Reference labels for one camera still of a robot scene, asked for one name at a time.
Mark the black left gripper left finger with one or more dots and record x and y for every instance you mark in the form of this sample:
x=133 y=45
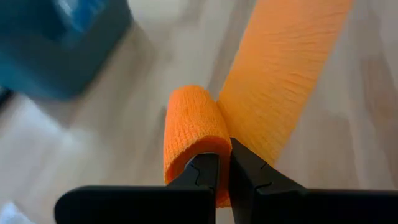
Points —
x=140 y=205

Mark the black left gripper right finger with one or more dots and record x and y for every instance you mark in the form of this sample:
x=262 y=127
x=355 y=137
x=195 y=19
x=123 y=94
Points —
x=280 y=205

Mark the orange elastic bandage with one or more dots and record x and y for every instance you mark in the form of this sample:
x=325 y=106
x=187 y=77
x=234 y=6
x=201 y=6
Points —
x=192 y=118

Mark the teal plastic bin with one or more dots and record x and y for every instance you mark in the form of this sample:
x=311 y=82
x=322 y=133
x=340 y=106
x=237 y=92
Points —
x=37 y=62

